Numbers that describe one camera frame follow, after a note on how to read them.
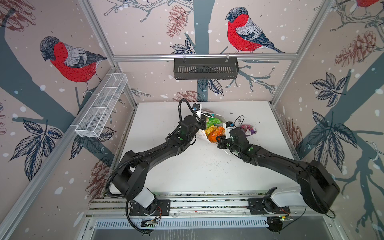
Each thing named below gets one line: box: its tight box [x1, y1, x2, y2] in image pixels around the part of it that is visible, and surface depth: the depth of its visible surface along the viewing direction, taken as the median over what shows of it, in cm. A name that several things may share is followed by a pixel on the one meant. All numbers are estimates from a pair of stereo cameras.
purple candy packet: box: [240, 124, 257, 136], surface depth 98 cm
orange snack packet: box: [207, 126, 225, 144], surface depth 87 cm
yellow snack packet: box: [205, 125, 217, 137], surface depth 90 cm
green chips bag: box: [206, 117, 222, 129], surface depth 87 cm
